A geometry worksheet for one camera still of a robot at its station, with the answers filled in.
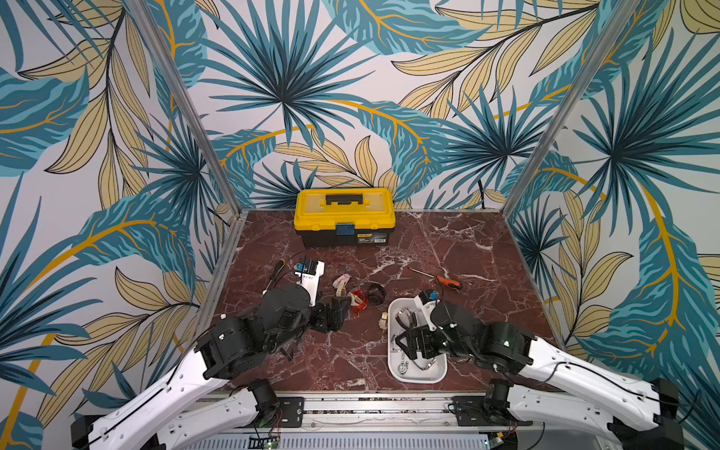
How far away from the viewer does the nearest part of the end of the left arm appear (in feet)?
1.79

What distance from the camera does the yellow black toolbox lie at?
3.18 ft

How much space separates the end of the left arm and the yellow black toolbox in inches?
17.0
